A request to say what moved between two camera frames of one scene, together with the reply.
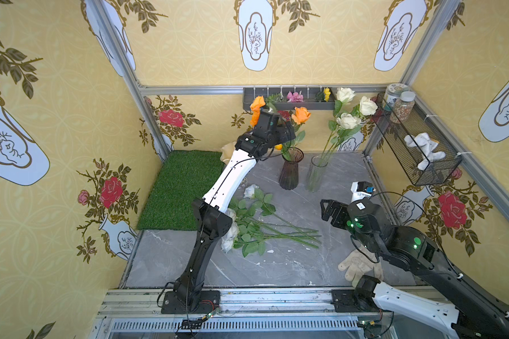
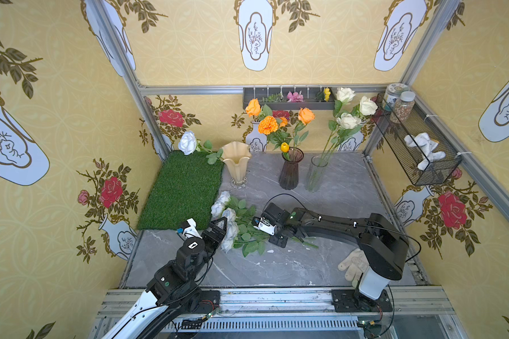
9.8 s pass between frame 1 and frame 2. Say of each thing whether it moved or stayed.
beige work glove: stayed
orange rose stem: moved
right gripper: moved
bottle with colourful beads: stayed
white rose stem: stayed
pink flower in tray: stayed
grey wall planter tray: stayed
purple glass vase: stayed
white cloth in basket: stayed
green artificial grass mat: stayed
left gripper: moved
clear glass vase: stayed
